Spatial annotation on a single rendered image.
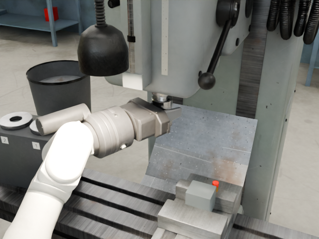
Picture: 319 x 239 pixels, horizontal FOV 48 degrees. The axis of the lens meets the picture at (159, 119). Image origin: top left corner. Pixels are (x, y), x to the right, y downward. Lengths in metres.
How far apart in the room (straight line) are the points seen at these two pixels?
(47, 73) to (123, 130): 2.38
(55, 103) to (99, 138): 2.03
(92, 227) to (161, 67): 0.50
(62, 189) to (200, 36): 0.34
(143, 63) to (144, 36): 0.05
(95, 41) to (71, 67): 2.53
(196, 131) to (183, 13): 0.64
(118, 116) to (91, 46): 0.23
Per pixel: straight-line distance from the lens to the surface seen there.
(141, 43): 0.60
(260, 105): 1.13
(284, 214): 2.45
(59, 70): 3.05
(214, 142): 1.17
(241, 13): 0.82
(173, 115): 0.77
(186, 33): 0.61
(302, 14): 0.85
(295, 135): 3.29
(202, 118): 1.18
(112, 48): 0.49
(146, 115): 0.71
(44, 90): 2.66
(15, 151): 1.08
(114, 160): 2.78
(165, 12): 0.61
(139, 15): 0.59
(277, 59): 1.07
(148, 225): 0.97
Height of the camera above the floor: 1.60
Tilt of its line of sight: 29 degrees down
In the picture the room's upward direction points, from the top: straight up
